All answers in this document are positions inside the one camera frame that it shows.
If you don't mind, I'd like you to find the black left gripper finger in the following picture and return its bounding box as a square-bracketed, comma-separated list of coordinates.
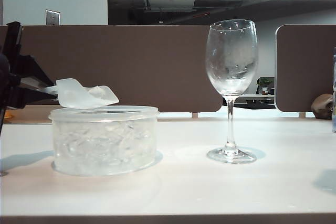
[10, 87, 58, 108]
[19, 55, 55, 86]

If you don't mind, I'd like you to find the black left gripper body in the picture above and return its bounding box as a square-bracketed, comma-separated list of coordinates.
[2, 21, 24, 109]

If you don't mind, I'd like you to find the translucent plastic ice shovel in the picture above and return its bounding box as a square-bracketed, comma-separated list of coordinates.
[39, 78, 120, 110]

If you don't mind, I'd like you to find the clear ice cube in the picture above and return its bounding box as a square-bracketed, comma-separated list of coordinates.
[88, 86, 112, 101]

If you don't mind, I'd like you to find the heap of ice cubes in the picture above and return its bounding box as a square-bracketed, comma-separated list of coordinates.
[55, 121, 155, 173]

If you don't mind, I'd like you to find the clear wine glass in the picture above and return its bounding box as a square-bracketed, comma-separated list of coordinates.
[205, 19, 259, 164]

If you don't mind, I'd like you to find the wide brown desk partition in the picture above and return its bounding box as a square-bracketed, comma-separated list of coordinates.
[0, 25, 223, 113]

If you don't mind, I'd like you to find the round clear plastic container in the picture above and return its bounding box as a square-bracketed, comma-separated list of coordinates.
[48, 105, 160, 177]

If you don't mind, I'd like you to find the white background desk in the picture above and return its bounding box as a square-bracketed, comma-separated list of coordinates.
[233, 94, 276, 110]

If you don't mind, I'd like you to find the potted green plant white pot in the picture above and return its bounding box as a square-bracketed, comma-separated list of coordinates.
[256, 77, 275, 95]

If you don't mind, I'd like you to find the narrow brown desk partition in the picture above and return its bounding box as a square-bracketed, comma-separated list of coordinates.
[275, 24, 336, 113]

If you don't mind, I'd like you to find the brown crumpled cloth bag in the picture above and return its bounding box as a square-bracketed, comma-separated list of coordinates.
[310, 94, 334, 120]

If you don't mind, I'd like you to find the clear water bottle purple label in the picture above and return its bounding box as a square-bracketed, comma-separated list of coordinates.
[331, 47, 336, 133]

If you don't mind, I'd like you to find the grey wall switch plate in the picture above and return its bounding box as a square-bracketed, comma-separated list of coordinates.
[45, 9, 61, 26]

